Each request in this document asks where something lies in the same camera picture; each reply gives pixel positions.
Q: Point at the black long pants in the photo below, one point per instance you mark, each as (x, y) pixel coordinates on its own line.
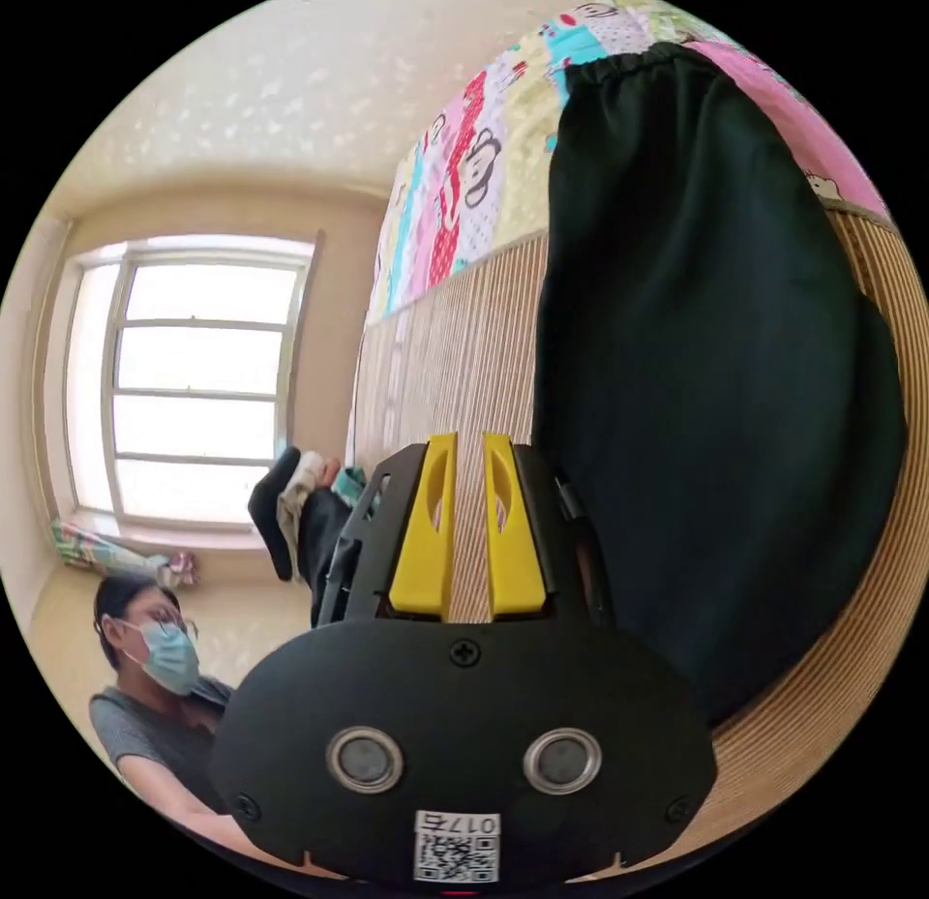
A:
(697, 376)

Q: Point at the person's body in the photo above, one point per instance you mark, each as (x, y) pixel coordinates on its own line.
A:
(156, 725)

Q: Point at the person's right forearm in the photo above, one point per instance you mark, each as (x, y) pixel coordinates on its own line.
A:
(196, 823)

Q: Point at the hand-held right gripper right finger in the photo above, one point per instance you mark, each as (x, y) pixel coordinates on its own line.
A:
(514, 558)

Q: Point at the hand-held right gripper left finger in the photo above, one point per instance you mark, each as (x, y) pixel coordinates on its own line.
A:
(421, 551)

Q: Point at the pile of clothes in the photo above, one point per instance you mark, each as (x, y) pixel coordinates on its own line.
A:
(290, 507)

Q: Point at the window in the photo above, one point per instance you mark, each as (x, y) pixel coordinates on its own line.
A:
(196, 384)

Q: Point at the rolled striped blanket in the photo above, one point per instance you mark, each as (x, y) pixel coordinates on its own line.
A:
(109, 551)

